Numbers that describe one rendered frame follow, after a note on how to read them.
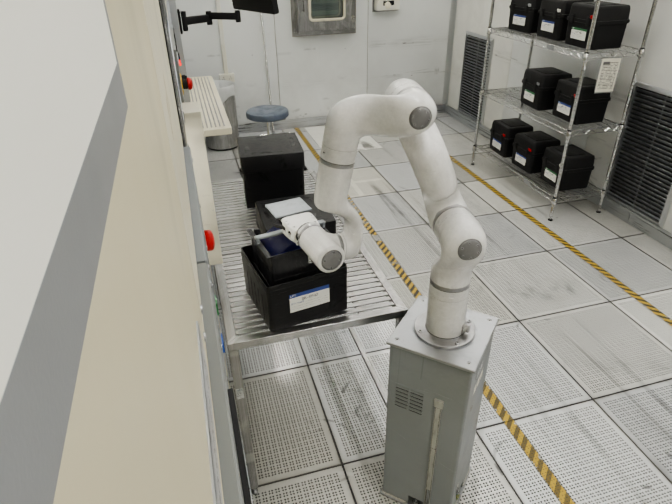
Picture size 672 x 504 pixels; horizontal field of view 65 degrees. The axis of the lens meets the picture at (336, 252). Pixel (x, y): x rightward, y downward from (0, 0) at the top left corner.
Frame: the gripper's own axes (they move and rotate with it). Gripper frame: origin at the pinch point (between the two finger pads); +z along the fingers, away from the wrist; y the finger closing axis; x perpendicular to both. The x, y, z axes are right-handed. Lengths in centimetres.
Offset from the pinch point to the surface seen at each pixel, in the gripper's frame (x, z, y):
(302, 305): -25.9, -13.9, -2.9
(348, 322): -33.7, -19.6, 10.5
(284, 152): -8, 72, 25
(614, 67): -3, 100, 265
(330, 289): -23.0, -13.8, 7.1
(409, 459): -84, -42, 22
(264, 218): -22.9, 43.6, 4.6
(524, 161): -85, 154, 257
